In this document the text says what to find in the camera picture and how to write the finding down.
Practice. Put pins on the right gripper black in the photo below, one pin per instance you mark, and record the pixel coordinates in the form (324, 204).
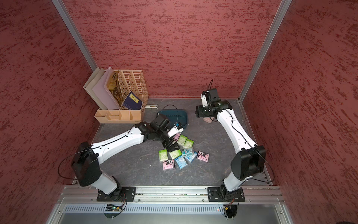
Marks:
(199, 113)

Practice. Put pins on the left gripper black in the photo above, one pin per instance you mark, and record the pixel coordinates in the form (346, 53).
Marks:
(172, 147)

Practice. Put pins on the blue tissue pack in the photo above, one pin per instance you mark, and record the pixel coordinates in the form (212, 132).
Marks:
(187, 152)
(181, 162)
(191, 158)

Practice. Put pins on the teal storage box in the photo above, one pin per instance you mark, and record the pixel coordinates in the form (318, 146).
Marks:
(176, 116)

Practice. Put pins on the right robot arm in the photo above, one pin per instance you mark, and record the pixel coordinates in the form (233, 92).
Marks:
(250, 157)

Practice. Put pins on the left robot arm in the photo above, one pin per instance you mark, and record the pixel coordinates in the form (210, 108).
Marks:
(88, 158)

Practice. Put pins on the pink case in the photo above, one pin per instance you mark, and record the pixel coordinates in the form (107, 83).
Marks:
(208, 119)

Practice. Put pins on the green tissue pack lower middle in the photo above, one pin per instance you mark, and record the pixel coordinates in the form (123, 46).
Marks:
(175, 154)

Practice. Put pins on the green tissue pack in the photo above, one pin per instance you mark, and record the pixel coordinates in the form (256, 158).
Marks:
(163, 156)
(175, 154)
(188, 144)
(181, 140)

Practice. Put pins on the pink tissue pack top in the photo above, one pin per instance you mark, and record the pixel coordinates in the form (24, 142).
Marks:
(176, 136)

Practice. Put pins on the pink tissue pack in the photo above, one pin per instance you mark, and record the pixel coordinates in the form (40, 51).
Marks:
(176, 136)
(202, 156)
(168, 165)

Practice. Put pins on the green tissue pack upper middle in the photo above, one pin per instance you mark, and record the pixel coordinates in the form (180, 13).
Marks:
(181, 140)

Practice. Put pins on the green tissue pack lower left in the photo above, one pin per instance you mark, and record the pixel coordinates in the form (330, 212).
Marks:
(163, 156)

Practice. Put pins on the green tissue pack right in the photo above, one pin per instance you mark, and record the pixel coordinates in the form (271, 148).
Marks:
(188, 144)

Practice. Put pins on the blue tissue pack bottom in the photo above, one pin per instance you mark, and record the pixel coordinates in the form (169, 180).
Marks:
(181, 162)

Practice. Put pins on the pink tissue pack bottom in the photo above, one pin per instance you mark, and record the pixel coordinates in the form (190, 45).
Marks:
(168, 165)

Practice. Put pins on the pink tissue pack right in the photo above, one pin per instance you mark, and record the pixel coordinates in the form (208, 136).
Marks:
(202, 156)

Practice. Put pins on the navy blue book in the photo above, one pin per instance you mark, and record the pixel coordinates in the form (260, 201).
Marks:
(132, 102)

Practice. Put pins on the beige file organizer rack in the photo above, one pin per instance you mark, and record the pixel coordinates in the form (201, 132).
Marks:
(124, 95)

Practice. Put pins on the gold patterned book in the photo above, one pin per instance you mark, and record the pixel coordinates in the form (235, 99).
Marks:
(114, 87)

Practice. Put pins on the left circuit board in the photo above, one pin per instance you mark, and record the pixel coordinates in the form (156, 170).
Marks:
(114, 208)

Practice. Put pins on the pink folder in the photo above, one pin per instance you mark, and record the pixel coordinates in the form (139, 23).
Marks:
(103, 94)

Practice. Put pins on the right corner aluminium profile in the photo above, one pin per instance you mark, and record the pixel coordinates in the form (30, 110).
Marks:
(274, 27)

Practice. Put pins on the corner aluminium profile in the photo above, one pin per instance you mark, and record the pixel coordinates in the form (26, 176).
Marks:
(274, 27)
(65, 15)

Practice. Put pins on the left corner aluminium profile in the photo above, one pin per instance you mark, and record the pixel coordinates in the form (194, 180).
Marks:
(65, 15)

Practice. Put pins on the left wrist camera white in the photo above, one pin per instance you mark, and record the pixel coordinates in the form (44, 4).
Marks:
(177, 128)

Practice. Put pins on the aluminium front rail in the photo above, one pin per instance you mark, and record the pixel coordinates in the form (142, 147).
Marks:
(174, 195)

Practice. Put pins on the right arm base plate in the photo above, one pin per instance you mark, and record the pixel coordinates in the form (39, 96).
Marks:
(215, 193)

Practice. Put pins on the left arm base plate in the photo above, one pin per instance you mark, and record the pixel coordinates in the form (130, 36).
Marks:
(128, 193)

